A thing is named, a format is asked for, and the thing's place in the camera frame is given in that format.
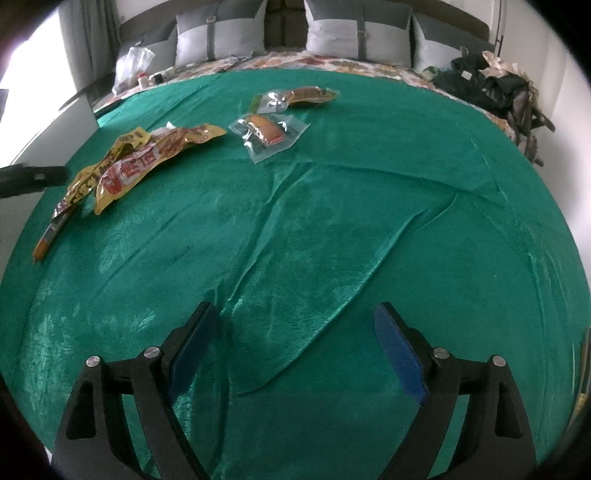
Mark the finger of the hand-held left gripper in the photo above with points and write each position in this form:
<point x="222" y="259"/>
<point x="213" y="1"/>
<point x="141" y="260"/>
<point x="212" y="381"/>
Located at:
<point x="32" y="179"/>

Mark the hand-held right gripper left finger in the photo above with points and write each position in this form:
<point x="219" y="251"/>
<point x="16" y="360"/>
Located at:
<point x="194" y="350"/>

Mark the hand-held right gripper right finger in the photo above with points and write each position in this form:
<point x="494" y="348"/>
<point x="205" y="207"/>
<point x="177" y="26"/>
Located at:
<point x="401" y="355"/>

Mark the white cardboard box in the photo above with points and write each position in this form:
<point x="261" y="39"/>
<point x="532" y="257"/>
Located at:
<point x="55" y="134"/>

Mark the orange sausage stick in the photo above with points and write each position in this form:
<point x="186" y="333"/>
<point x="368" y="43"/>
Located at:
<point x="48" y="237"/>

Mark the red and yellow snack packet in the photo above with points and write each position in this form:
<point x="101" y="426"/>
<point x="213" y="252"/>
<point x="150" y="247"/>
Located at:
<point x="138" y="166"/>

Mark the clear packet orange snack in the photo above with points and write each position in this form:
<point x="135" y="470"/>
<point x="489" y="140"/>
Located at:
<point x="265" y="131"/>

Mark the clear packet brown chicken leg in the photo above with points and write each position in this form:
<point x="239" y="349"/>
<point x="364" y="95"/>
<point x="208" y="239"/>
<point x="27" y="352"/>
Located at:
<point x="300" y="97"/>

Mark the green blanket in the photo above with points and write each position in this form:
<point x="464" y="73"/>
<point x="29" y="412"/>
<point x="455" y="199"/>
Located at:
<point x="323" y="240"/>

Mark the small red-capped bottle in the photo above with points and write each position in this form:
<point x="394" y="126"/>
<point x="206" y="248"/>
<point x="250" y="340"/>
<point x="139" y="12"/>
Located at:
<point x="143" y="81"/>

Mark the grey curtain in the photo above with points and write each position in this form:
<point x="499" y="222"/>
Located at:
<point x="87" y="41"/>

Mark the clear plastic bag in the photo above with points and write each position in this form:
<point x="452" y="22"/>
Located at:
<point x="131" y="64"/>

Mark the white power strip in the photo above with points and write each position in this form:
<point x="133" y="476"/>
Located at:
<point x="164" y="74"/>

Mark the grey two-tone pillow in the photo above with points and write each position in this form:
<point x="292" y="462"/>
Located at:
<point x="217" y="37"/>
<point x="355" y="37"/>
<point x="157" y="53"/>
<point x="438" y="46"/>

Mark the black backpack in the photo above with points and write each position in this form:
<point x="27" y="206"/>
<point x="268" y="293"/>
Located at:
<point x="480" y="87"/>

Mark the floral cloth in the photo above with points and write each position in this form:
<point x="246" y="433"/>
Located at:
<point x="501" y="62"/>

